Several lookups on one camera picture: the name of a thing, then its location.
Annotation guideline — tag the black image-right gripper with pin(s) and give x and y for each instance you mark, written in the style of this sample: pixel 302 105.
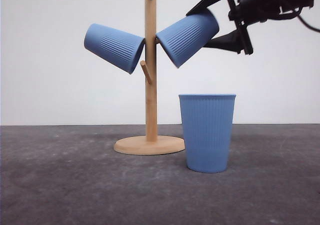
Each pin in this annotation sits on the black image-right gripper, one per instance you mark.
pixel 248 12

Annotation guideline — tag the blue ribbed cup front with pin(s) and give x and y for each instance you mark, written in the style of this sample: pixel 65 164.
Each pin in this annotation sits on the blue ribbed cup front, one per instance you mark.
pixel 207 125

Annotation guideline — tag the wooden mug tree stand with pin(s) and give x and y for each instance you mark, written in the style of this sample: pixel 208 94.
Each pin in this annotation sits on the wooden mug tree stand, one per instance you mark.
pixel 151 143

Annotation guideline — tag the black cable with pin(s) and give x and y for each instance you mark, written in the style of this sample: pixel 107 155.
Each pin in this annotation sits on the black cable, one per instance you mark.
pixel 313 28

